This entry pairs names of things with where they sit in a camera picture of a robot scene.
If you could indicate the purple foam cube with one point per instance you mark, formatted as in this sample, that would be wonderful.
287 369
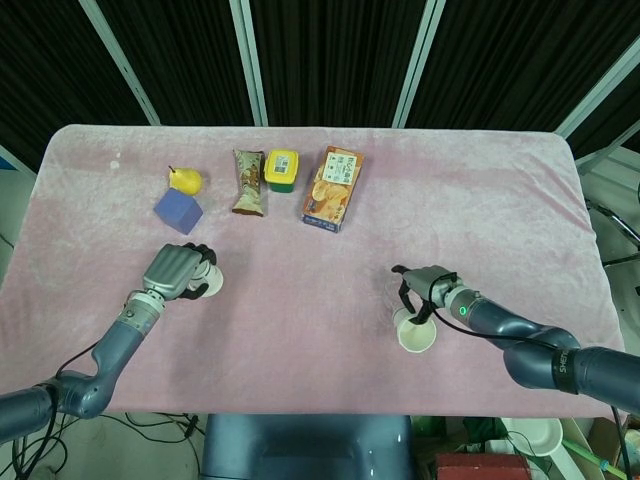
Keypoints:
177 212

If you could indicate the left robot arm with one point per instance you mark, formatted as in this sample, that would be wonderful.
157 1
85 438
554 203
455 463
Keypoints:
115 345

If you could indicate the pink fleece tablecloth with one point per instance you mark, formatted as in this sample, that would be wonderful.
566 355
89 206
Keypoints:
320 310

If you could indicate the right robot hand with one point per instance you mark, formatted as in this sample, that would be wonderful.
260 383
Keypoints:
425 282

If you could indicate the red box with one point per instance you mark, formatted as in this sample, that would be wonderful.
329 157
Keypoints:
480 467

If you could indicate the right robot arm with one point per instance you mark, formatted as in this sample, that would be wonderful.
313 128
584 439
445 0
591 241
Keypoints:
590 370

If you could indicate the yellow pear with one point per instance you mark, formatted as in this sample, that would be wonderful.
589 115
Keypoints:
187 181

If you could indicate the green container yellow lid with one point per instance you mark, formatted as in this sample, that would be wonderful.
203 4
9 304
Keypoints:
281 167

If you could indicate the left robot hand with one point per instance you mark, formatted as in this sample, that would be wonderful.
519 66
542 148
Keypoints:
170 270

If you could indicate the brown cardboard box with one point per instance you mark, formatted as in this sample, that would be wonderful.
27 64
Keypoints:
607 440

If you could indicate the brown snack bar wrapper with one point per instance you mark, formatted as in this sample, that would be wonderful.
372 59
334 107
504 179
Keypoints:
248 182

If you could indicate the white bowl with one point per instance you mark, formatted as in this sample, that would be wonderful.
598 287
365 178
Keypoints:
535 435

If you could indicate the black chair base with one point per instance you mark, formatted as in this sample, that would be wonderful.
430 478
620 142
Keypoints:
617 220

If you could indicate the black curtain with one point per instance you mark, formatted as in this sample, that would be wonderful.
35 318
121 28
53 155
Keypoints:
325 50

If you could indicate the blue robot torso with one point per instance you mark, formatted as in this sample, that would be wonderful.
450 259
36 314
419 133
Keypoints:
300 450

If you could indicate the white metal frame post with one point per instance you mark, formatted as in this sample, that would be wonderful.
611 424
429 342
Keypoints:
121 62
600 90
17 159
417 62
248 62

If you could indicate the blue orange cookie box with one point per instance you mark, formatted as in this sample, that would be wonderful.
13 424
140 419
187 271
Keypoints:
332 192

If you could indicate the white paper cup stack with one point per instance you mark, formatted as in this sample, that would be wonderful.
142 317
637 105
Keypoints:
212 280

